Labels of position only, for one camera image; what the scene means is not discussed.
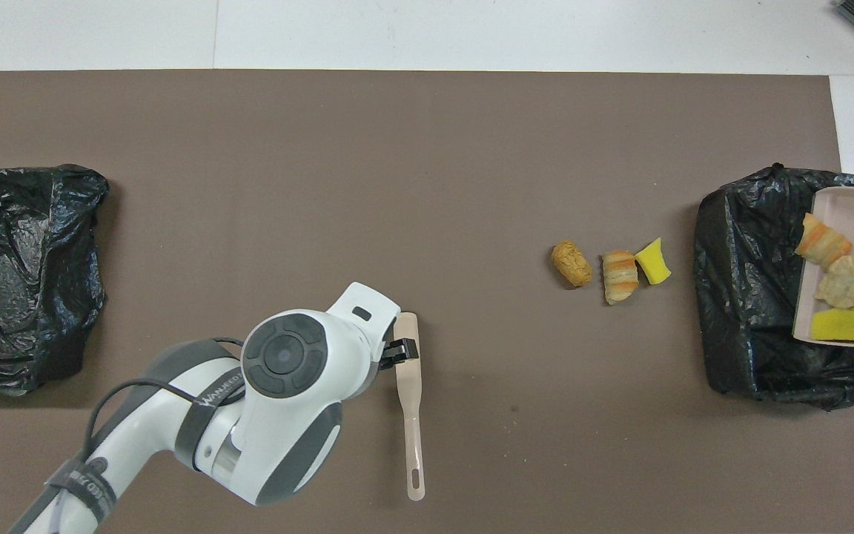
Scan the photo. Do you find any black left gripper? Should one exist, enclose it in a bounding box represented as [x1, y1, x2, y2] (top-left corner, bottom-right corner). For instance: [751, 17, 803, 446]
[377, 337, 420, 371]

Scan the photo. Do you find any beige hand brush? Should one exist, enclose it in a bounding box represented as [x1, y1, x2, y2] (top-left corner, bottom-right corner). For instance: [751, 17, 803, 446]
[394, 311, 426, 501]

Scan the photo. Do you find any small yellow sponge piece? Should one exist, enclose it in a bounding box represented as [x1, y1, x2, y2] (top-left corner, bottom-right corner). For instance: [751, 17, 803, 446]
[634, 237, 672, 286]

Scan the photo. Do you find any orange flaky croissant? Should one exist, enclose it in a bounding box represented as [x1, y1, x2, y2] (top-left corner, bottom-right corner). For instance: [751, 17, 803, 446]
[795, 213, 853, 270]

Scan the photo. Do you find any large yellow sponge piece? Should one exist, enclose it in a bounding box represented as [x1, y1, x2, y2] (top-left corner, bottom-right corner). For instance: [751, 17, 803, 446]
[810, 300, 854, 343]

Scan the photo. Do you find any black bag lined bin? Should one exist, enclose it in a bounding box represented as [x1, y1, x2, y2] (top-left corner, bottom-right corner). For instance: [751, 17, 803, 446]
[695, 163, 854, 411]
[0, 165, 110, 395]

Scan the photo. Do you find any brown bread roll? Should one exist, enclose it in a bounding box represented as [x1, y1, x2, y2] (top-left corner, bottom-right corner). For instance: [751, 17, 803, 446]
[551, 240, 594, 288]

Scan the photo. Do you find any brown table mat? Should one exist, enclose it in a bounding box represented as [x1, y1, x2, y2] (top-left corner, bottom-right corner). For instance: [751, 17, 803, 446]
[0, 70, 854, 534]

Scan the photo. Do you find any orange striped bread roll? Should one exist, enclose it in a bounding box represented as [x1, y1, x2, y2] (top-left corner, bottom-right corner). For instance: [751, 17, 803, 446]
[602, 250, 640, 306]

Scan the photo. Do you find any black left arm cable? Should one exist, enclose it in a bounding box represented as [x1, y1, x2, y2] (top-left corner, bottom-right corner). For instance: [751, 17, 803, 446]
[85, 337, 250, 464]

